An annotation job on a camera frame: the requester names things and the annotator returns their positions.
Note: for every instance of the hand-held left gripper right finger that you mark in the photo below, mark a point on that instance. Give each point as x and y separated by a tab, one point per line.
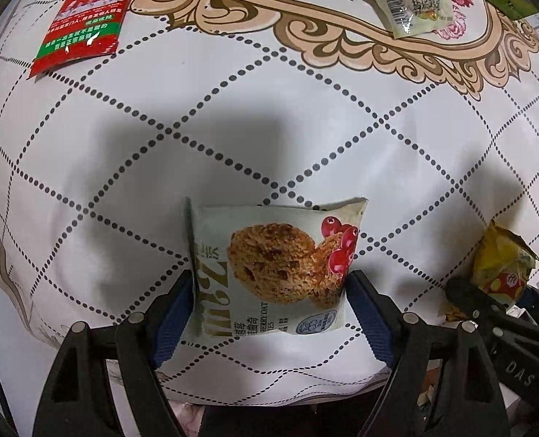
371	323

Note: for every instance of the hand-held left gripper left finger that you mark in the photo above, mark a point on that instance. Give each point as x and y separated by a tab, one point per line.
171	323

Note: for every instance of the white cookie snack packet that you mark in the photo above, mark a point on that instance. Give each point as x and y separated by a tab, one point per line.
274	264

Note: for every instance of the white floral printed mat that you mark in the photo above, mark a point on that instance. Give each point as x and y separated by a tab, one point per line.
251	136

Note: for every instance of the pale yellow snack packet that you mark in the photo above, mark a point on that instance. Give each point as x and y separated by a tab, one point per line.
410	0

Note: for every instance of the red and green snack packet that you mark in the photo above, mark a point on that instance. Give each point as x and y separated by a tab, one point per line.
87	13

